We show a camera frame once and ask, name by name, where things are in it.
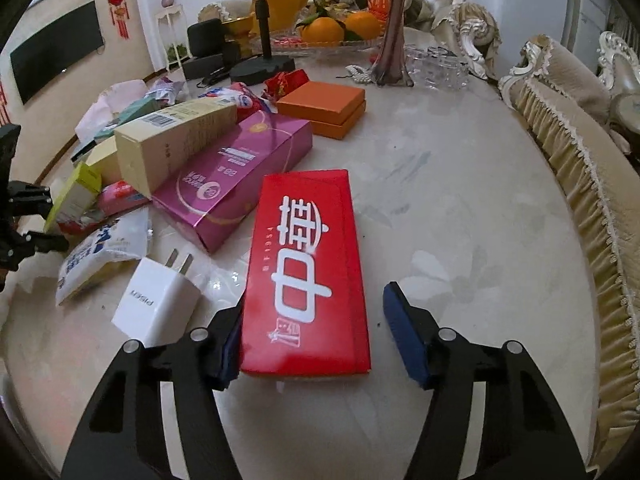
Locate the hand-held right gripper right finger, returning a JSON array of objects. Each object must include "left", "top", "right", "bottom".
[{"left": 382, "top": 282, "right": 588, "bottom": 480}]

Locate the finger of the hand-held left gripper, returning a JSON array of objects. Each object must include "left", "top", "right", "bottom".
[
  {"left": 7, "top": 181, "right": 54, "bottom": 216},
  {"left": 12, "top": 229, "right": 70, "bottom": 261}
]

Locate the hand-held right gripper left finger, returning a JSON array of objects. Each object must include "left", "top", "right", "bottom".
[{"left": 60, "top": 297, "right": 246, "bottom": 480}]

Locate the red box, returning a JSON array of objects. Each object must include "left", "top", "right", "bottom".
[{"left": 239, "top": 169, "right": 372, "bottom": 376}]

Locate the teal bear print box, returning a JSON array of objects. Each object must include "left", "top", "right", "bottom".
[{"left": 95, "top": 97, "right": 161, "bottom": 143}]

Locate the orange box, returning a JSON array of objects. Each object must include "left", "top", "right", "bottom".
[{"left": 276, "top": 81, "right": 367, "bottom": 140}]

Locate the yellow-green small box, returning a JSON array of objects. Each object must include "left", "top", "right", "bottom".
[{"left": 44, "top": 162, "right": 103, "bottom": 236}]

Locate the white blue tissue packet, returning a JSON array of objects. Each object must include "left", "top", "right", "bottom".
[{"left": 55, "top": 207, "right": 153, "bottom": 307}]

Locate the small cream box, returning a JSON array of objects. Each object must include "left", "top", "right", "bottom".
[{"left": 85, "top": 136, "right": 123, "bottom": 186}]

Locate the pink flat packet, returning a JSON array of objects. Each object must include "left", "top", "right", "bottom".
[{"left": 62, "top": 180, "right": 151, "bottom": 236}]

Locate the white charger plug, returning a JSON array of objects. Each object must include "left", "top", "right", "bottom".
[{"left": 111, "top": 249, "right": 202, "bottom": 348}]

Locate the pink tissue pack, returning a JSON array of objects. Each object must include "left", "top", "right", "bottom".
[{"left": 75, "top": 80, "right": 151, "bottom": 143}]

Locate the black television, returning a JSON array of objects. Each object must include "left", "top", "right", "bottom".
[{"left": 10, "top": 0, "right": 105, "bottom": 106}]

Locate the beige box with barcode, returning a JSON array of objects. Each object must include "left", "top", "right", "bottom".
[{"left": 114, "top": 97, "right": 239, "bottom": 196}]

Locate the crumpled white plastic packet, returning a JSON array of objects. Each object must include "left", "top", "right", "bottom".
[{"left": 145, "top": 77, "right": 191, "bottom": 106}]

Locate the magenta long box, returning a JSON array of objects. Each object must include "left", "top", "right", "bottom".
[{"left": 150, "top": 110, "right": 314, "bottom": 255}]

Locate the black box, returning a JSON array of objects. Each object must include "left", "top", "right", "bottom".
[{"left": 181, "top": 52, "right": 228, "bottom": 80}]

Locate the white plant stand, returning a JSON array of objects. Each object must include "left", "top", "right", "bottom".
[{"left": 155, "top": 4, "right": 193, "bottom": 71}]

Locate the white red blue snack packet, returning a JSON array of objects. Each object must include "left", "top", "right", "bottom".
[{"left": 197, "top": 82, "right": 278, "bottom": 116}]

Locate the fringed beige sofa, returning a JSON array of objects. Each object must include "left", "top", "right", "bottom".
[{"left": 497, "top": 30, "right": 640, "bottom": 476}]

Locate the gold bowl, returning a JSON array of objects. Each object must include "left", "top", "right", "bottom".
[{"left": 222, "top": 15, "right": 256, "bottom": 41}]

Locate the black pole stand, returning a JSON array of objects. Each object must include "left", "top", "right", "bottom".
[{"left": 230, "top": 0, "right": 297, "bottom": 83}]

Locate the glass ashtray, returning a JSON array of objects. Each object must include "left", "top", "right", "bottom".
[{"left": 405, "top": 45, "right": 471, "bottom": 91}]

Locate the red crumpled wrapper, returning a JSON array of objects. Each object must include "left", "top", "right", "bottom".
[{"left": 263, "top": 70, "right": 309, "bottom": 98}]

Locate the glass fruit tray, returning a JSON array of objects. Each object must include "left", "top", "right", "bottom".
[{"left": 250, "top": 25, "right": 396, "bottom": 58}]

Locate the dark purple glass vase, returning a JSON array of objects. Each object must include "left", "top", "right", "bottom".
[{"left": 372, "top": 0, "right": 416, "bottom": 87}]

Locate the round patterned cushion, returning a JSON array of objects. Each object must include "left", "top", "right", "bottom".
[{"left": 612, "top": 92, "right": 640, "bottom": 137}]

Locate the orange fruit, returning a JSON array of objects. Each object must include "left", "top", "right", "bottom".
[
  {"left": 345, "top": 11, "right": 383, "bottom": 41},
  {"left": 302, "top": 16, "right": 346, "bottom": 43}
]

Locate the red knot wall hanging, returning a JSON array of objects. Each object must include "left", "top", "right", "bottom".
[{"left": 107, "top": 0, "right": 131, "bottom": 41}]

